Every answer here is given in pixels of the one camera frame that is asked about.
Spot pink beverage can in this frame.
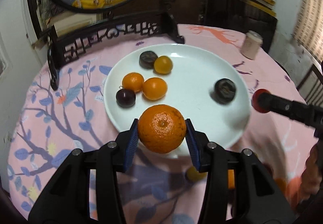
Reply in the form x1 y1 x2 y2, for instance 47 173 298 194
240 30 263 60

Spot yellow orange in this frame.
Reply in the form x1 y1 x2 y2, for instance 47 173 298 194
154 56 173 74
228 169 235 190

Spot white oval plate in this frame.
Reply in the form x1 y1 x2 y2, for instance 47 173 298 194
103 44 251 149

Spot red cherry tomato top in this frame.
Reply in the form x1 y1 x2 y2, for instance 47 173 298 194
251 89 271 114

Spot wooden chair right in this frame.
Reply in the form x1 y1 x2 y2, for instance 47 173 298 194
297 64 323 107

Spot textured mandarin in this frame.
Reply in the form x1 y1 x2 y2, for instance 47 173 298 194
137 104 187 154

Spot small brown longan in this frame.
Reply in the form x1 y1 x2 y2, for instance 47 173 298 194
185 166 208 183

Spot person's right hand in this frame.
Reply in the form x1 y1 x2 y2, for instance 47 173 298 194
297 140 322 213

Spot deer painting screen stand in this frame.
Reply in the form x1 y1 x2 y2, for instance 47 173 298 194
27 0 185 90

